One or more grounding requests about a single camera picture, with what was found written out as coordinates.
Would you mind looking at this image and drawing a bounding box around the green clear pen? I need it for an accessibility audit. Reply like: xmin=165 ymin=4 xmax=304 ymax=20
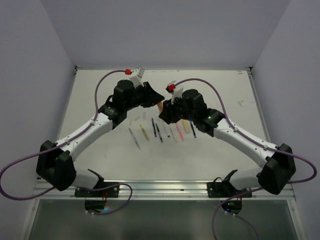
xmin=128 ymin=127 xmax=141 ymax=151

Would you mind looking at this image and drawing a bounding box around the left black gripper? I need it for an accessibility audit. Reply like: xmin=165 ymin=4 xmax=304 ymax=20
xmin=124 ymin=80 xmax=164 ymax=111

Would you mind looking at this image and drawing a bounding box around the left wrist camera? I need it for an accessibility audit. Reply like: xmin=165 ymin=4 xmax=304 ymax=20
xmin=129 ymin=67 xmax=145 ymax=88

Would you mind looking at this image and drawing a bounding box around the blue green pen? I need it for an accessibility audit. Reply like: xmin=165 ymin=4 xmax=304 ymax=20
xmin=190 ymin=121 xmax=197 ymax=139

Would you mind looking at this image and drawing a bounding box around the purple gel pen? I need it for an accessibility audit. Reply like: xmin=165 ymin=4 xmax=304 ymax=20
xmin=151 ymin=117 xmax=157 ymax=138

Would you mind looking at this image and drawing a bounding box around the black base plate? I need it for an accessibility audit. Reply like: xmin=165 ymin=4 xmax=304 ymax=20
xmin=74 ymin=181 xmax=120 ymax=198
xmin=206 ymin=181 xmax=252 ymax=199

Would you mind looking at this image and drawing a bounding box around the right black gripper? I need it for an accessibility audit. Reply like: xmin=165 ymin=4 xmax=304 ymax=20
xmin=159 ymin=92 xmax=197 ymax=123

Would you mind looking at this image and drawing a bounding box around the orange thin highlighter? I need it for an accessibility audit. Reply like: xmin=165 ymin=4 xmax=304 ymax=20
xmin=175 ymin=122 xmax=184 ymax=142

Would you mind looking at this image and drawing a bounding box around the yellow thin highlighter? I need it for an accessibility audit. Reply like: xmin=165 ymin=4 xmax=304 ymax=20
xmin=139 ymin=124 xmax=150 ymax=142

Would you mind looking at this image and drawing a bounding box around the aluminium rail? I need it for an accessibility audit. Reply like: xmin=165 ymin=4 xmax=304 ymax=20
xmin=33 ymin=179 xmax=295 ymax=201

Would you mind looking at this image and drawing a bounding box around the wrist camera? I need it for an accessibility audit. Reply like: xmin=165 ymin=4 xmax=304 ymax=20
xmin=129 ymin=67 xmax=145 ymax=88
xmin=166 ymin=81 xmax=184 ymax=104

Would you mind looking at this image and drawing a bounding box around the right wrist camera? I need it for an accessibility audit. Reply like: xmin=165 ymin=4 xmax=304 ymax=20
xmin=166 ymin=81 xmax=184 ymax=104

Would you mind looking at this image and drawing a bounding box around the orange thick highlighter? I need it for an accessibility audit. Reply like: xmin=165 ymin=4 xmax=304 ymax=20
xmin=157 ymin=102 xmax=163 ymax=113

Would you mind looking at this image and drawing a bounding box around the yellow thick highlighter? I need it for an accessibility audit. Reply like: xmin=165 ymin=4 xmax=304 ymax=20
xmin=181 ymin=119 xmax=191 ymax=134

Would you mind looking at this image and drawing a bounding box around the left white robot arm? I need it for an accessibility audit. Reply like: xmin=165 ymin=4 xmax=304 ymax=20
xmin=36 ymin=80 xmax=165 ymax=197

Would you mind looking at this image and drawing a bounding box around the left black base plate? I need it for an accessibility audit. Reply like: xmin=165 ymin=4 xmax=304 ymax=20
xmin=74 ymin=181 xmax=120 ymax=198

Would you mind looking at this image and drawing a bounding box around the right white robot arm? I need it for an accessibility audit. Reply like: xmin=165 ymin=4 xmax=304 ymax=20
xmin=159 ymin=89 xmax=296 ymax=197

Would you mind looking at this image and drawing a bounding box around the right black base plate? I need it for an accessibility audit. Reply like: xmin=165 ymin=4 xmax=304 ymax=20
xmin=206 ymin=181 xmax=252 ymax=199

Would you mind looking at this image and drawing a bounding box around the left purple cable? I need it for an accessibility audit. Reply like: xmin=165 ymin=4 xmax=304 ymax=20
xmin=0 ymin=68 xmax=133 ymax=216

